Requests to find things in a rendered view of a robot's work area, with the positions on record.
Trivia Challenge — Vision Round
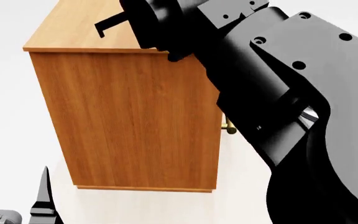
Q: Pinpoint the wooden cabinet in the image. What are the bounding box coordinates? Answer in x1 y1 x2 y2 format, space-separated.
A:
22 0 224 194

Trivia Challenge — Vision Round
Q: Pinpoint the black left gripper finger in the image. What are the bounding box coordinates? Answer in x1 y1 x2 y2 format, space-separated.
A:
29 166 65 224

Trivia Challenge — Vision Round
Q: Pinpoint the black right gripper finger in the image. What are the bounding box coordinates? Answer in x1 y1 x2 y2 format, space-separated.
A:
167 50 196 63
94 11 131 39

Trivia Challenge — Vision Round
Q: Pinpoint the brass cabinet handle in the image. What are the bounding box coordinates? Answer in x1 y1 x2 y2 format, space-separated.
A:
221 114 238 135

